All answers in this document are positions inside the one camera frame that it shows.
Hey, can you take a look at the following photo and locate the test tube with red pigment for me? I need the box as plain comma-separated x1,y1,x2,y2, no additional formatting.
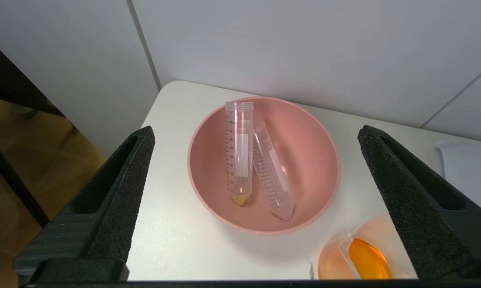
252,120,295,221

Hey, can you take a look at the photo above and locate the clear glass beaker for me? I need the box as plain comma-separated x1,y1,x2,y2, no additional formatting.
317,214,419,280

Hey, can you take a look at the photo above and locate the white paper sheet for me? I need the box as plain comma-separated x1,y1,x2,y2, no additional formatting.
434,139,481,220

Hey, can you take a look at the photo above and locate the black stool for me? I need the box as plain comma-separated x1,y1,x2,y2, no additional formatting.
0,100,51,228

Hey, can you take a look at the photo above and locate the test tube with yellow pigment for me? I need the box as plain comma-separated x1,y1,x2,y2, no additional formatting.
225,101,255,207

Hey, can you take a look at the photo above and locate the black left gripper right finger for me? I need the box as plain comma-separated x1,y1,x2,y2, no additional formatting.
357,125,481,280

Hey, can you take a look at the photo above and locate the pink bowl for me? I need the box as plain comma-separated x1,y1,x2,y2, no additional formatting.
187,96,341,235

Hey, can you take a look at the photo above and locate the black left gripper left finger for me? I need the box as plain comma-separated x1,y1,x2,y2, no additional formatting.
13,126,156,285

